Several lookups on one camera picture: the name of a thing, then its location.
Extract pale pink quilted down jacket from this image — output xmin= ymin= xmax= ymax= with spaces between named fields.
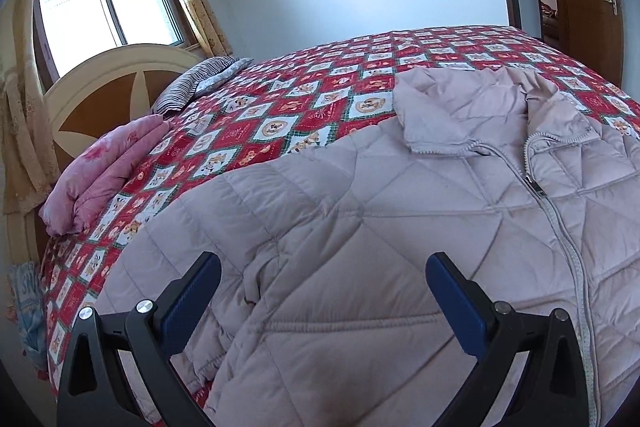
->
xmin=96 ymin=68 xmax=639 ymax=426

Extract blue patterned cloth bundle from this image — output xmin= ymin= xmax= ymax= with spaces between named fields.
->
xmin=8 ymin=261 xmax=48 ymax=375

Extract pink folded blanket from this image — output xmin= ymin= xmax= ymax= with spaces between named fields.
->
xmin=39 ymin=115 xmax=170 ymax=236

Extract yellow left curtain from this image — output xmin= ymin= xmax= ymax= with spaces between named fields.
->
xmin=1 ymin=0 xmax=60 ymax=215

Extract cream and brown headboard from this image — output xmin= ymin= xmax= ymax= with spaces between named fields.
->
xmin=1 ymin=44 xmax=201 ymax=265

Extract striped grey pillow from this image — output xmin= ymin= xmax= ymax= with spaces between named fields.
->
xmin=150 ymin=55 xmax=254 ymax=116

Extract red patterned bed quilt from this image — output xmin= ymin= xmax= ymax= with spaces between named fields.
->
xmin=42 ymin=26 xmax=639 ymax=384

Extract silver door handle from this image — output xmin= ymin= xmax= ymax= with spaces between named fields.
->
xmin=603 ymin=0 xmax=618 ymax=16

